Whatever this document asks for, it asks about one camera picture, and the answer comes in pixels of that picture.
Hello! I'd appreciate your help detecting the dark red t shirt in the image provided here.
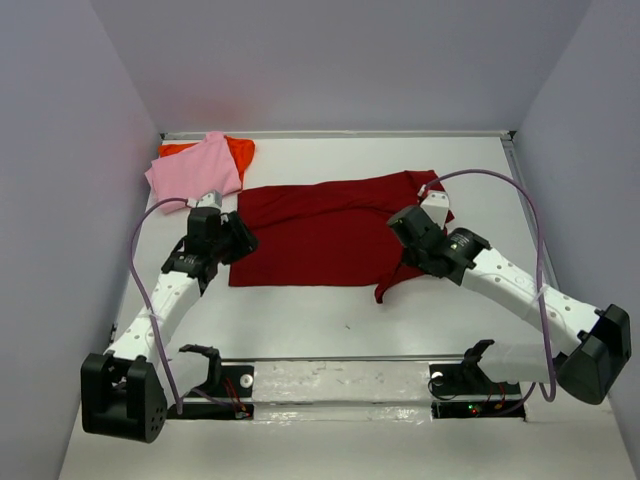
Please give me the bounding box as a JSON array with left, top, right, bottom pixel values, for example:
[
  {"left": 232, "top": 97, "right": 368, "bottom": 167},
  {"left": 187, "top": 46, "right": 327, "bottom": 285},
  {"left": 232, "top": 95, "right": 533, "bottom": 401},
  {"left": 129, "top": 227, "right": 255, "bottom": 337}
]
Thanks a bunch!
[{"left": 229, "top": 170, "right": 443, "bottom": 303}]

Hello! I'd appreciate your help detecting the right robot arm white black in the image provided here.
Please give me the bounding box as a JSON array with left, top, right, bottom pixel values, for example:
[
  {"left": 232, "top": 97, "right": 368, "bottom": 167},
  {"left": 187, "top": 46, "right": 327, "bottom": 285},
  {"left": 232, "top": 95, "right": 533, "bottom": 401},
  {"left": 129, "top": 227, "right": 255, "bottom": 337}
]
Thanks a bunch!
[{"left": 387, "top": 206, "right": 632, "bottom": 405}]

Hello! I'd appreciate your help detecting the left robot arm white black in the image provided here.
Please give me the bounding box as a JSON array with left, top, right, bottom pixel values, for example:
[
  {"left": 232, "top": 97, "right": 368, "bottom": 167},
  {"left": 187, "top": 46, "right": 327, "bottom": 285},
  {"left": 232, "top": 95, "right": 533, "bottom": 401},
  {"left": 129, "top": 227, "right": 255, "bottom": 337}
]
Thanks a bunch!
[{"left": 80, "top": 206, "right": 258, "bottom": 443}]

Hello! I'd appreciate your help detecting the pink folded t shirt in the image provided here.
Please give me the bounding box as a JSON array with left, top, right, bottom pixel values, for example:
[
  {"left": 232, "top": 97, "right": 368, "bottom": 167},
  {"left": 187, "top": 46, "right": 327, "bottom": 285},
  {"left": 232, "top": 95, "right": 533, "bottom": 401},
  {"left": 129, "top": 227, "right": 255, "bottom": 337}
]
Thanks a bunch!
[{"left": 145, "top": 132, "right": 242, "bottom": 201}]

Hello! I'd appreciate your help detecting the orange folded t shirt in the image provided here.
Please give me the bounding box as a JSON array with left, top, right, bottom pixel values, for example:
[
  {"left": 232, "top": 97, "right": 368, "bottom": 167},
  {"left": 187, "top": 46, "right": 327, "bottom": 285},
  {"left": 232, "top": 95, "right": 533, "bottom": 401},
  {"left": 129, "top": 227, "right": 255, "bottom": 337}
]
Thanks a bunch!
[{"left": 153, "top": 132, "right": 255, "bottom": 193}]

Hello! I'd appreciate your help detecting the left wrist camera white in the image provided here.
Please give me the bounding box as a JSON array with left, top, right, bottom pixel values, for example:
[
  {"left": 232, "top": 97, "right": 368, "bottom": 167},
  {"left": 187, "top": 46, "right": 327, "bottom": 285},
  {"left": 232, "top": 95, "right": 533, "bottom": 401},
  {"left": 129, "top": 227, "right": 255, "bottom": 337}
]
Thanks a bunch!
[{"left": 187, "top": 190, "right": 223, "bottom": 209}]

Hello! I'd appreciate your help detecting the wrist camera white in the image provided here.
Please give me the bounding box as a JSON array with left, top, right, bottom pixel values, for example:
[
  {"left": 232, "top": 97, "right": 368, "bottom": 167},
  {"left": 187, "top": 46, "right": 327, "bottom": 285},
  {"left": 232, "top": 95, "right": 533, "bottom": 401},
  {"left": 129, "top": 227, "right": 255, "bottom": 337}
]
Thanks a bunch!
[
  {"left": 187, "top": 190, "right": 223, "bottom": 209},
  {"left": 418, "top": 185, "right": 450, "bottom": 228}
]

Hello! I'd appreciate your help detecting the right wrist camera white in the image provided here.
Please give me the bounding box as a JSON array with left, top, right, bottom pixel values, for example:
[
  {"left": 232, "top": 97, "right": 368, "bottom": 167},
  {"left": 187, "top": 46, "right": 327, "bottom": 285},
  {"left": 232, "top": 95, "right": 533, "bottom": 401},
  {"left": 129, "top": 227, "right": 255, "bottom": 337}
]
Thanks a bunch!
[{"left": 418, "top": 185, "right": 450, "bottom": 228}]

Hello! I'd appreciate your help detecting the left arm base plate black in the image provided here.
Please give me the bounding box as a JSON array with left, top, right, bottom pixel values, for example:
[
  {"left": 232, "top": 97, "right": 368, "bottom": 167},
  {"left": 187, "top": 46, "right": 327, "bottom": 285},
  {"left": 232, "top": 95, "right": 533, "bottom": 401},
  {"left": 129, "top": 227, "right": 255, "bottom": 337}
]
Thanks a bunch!
[{"left": 167, "top": 363, "right": 255, "bottom": 421}]

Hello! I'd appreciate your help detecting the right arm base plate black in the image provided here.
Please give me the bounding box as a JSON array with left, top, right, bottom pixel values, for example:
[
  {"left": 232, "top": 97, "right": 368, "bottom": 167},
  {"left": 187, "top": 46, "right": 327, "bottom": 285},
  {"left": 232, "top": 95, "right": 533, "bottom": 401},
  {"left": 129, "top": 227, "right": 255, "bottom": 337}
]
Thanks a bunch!
[{"left": 427, "top": 363, "right": 526, "bottom": 420}]

